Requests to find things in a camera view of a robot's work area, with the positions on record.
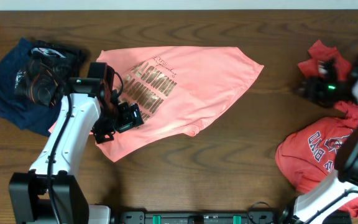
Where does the pink shirt with bronze lettering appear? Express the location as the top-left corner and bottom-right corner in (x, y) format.
(48, 45), (265, 163)

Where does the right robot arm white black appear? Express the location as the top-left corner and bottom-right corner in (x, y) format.
(275, 56), (358, 223)

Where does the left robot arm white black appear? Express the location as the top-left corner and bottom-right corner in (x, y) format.
(9, 78), (143, 223)

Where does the red shirt with navy lettering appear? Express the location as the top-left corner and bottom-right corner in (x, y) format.
(274, 39), (358, 218)

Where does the black shirt orange swirl print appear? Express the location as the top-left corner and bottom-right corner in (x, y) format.
(14, 40), (87, 108)

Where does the navy blue folded shirt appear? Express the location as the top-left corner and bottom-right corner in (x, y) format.
(0, 39), (61, 136)

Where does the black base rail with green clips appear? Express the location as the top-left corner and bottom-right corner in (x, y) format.
(88, 201), (352, 224)

